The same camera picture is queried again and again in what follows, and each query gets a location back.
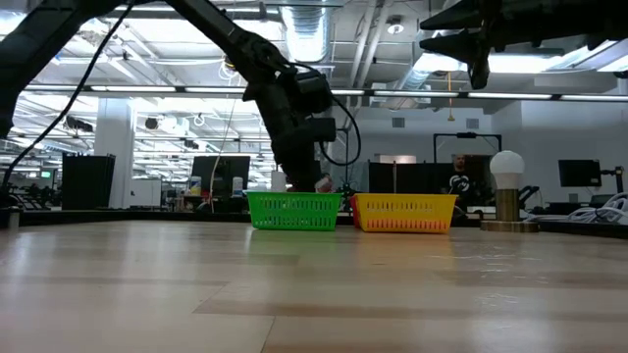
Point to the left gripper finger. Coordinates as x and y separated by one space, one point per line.
299 169

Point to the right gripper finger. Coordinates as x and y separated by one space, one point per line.
456 45
456 19

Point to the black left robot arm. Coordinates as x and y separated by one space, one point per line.
39 44

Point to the white paper roll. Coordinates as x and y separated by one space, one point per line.
277 181

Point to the person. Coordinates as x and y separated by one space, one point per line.
325 185
460 180

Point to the green plastic mesh basket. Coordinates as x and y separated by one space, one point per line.
294 211

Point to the white plastic canister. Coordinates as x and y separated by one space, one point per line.
237 187
195 186

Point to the yellow hanging pendant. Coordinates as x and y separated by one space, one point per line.
450 110

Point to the red plastic mesh basket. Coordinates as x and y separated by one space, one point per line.
351 211

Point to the black computer monitor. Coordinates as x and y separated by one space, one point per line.
580 172
221 174

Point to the yellow plastic mesh basket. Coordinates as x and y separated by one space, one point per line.
404 213

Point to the white bulb brass lamp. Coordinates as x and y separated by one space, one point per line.
507 169

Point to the black standing panel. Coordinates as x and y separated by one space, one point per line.
88 181

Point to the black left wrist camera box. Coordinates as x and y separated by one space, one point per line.
314 93

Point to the silver ventilation duct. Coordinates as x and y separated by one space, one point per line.
414 78
306 29

